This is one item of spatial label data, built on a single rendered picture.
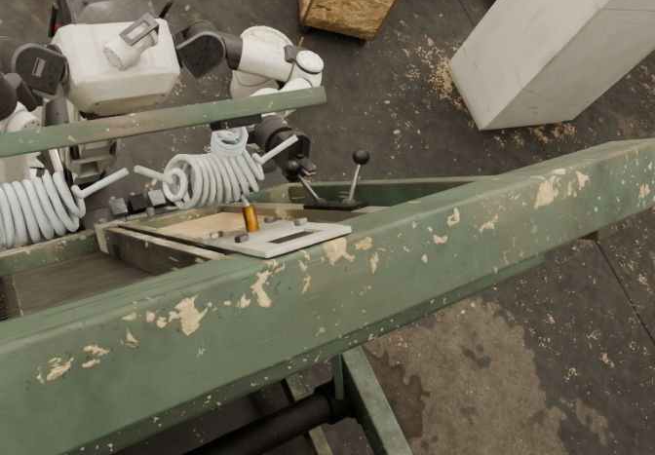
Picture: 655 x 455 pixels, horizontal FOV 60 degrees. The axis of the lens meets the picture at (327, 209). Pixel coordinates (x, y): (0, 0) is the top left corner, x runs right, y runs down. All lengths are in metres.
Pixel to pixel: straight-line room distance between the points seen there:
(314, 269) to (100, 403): 0.22
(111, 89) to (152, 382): 1.04
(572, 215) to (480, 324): 2.37
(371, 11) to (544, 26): 1.00
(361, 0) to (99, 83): 2.37
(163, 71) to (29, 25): 1.97
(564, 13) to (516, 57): 0.39
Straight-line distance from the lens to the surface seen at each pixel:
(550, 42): 3.49
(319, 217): 1.25
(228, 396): 0.78
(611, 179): 0.89
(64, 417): 0.51
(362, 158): 1.18
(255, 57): 1.57
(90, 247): 1.70
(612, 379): 3.64
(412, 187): 1.35
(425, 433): 2.83
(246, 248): 0.58
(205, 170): 0.64
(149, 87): 1.50
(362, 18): 3.68
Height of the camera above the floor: 2.43
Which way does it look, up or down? 54 degrees down
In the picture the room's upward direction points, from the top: 36 degrees clockwise
